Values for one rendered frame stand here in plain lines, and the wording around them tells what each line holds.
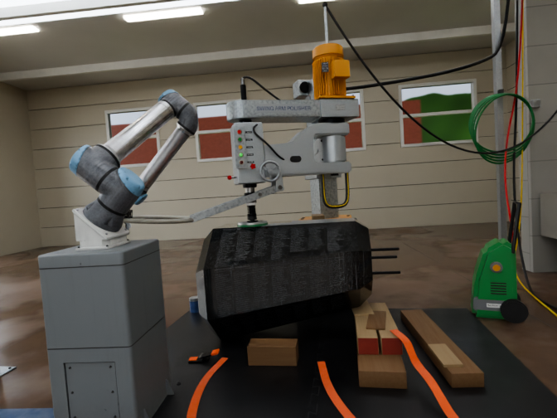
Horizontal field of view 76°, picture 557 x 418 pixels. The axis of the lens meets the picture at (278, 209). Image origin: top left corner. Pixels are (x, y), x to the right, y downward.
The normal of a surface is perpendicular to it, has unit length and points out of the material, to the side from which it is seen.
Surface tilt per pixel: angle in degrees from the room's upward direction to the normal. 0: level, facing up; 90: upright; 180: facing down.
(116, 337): 90
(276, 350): 90
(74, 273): 90
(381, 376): 90
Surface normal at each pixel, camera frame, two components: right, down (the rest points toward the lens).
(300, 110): 0.25, 0.04
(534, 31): -0.07, 0.06
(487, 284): -0.43, 0.07
